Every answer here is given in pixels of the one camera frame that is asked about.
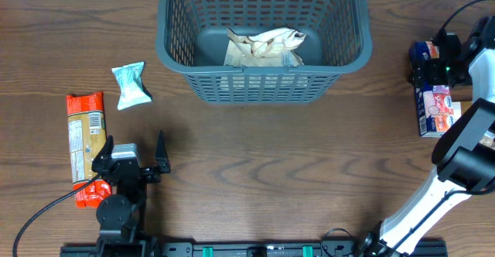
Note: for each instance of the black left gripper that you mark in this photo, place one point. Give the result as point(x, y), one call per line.
point(162, 163)

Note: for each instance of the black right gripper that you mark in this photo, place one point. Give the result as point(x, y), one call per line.
point(421, 71)

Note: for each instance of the blue tissue pack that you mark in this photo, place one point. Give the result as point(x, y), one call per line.
point(436, 112)

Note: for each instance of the mint green wipes packet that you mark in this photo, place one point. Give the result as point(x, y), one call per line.
point(129, 79)

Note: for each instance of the red orange snack packet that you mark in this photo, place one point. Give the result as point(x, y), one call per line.
point(87, 136)

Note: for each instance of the brown white snack bag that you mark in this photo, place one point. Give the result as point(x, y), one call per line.
point(487, 139)

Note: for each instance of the beige snack bag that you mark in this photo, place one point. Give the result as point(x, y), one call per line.
point(273, 48)

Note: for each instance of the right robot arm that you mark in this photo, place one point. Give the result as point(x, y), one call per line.
point(463, 167)

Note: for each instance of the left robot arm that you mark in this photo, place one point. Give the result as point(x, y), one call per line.
point(122, 215)

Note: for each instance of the grey plastic basket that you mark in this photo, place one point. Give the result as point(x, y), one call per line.
point(192, 40)

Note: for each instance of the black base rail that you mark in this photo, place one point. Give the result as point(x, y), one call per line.
point(186, 249)

